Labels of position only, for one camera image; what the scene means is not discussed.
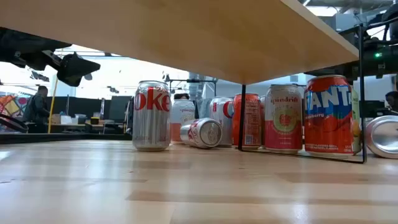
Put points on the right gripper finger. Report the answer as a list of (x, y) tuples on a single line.
[(326, 71)]

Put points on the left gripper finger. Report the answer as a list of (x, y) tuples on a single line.
[(76, 70)]

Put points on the green yellow beverage can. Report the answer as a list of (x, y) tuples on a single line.
[(356, 124)]

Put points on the white pink Spindrift can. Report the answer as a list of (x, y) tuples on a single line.
[(182, 113), (283, 118)]

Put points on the orange Fanta can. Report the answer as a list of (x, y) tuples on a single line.
[(253, 121)]

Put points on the silver Diet Coke can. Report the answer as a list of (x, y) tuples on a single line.
[(221, 109), (202, 133), (151, 124)]

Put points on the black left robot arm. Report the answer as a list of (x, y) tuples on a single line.
[(12, 43)]

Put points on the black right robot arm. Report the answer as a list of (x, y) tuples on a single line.
[(385, 59)]

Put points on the wooden shelf with black legs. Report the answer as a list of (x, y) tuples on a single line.
[(186, 31)]

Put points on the black round ceiling fixture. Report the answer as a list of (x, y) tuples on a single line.
[(88, 76)]

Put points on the black partition panel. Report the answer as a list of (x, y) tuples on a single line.
[(81, 107)]

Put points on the black monitor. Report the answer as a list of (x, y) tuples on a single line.
[(373, 109), (119, 109)]

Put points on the grey plastic container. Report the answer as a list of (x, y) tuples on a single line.
[(81, 119)]

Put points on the person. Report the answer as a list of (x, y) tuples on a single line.
[(35, 109), (392, 99), (181, 96)]

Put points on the white box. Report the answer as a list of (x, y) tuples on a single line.
[(66, 120)]

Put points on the red Fanta strawberry can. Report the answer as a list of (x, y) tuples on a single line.
[(328, 124)]

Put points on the yellow black box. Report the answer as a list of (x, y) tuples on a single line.
[(94, 121)]

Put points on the wooden background desk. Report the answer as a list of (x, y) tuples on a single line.
[(74, 126)]

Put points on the colourful patchwork quilt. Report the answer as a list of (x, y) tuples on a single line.
[(12, 104)]

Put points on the black aluminium table frame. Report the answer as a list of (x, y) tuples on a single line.
[(62, 138)]

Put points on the black metal workstation frame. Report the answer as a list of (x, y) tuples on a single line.
[(192, 80)]

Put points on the silver ventilation duct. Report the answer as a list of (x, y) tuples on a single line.
[(196, 90)]

